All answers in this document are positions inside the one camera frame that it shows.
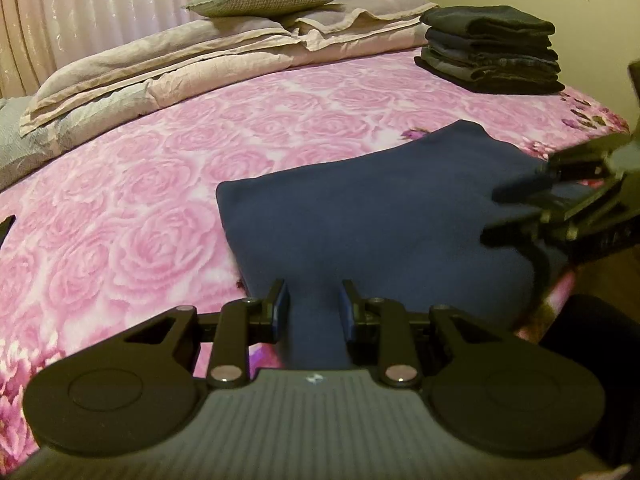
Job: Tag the navy jacket with grey lining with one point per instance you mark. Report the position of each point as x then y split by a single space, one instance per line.
375 200

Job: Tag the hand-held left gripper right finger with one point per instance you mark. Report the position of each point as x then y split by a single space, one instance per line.
346 315

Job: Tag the pink floral bedsheet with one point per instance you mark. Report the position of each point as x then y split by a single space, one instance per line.
150 200

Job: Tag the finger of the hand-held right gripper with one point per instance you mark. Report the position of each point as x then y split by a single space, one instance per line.
555 210
580 162

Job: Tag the navy folded garment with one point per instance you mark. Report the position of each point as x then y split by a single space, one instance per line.
490 42

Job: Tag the pink and grey duvet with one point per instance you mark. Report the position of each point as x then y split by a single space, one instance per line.
175 65

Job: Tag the dark grey folded garment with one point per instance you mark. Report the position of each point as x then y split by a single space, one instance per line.
480 82

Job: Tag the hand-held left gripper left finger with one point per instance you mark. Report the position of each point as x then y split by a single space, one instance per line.
281 310

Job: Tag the black folded garment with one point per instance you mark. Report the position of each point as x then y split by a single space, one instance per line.
485 19

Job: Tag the lilac folded blanket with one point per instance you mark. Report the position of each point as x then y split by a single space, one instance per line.
360 12

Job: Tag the pink curtain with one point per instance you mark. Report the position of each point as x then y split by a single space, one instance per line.
125 5

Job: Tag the dark blue folded jeans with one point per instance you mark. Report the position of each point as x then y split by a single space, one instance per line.
525 62

